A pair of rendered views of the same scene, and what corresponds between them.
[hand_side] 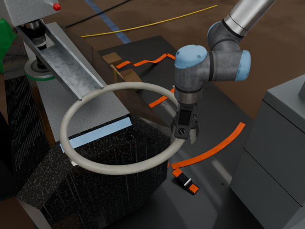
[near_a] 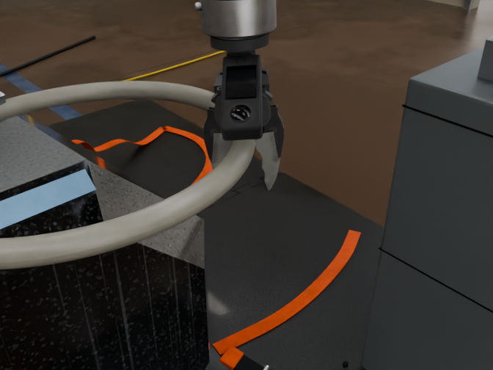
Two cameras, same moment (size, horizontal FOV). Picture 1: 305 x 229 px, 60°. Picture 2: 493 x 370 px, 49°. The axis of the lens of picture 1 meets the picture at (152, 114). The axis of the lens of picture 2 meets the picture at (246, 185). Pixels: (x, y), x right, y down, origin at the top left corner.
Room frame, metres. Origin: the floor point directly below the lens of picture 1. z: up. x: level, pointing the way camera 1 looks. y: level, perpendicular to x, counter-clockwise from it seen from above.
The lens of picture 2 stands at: (0.03, 0.03, 1.23)
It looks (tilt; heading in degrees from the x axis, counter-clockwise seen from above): 32 degrees down; 346
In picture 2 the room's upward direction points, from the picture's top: straight up
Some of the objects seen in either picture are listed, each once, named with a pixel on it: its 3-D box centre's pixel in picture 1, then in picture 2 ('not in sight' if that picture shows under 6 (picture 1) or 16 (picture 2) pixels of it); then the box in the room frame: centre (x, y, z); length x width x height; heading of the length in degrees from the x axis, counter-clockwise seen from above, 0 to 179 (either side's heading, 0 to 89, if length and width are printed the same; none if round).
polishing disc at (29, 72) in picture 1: (46, 65); not in sight; (1.16, 0.56, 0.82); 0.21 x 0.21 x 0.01
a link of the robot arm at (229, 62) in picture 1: (227, 63); not in sight; (0.68, -0.23, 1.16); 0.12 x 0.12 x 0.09; 89
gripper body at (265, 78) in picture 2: (187, 109); (241, 78); (0.67, -0.12, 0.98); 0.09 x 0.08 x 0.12; 165
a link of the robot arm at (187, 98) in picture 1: (187, 91); (235, 15); (0.67, -0.11, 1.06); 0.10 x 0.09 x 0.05; 75
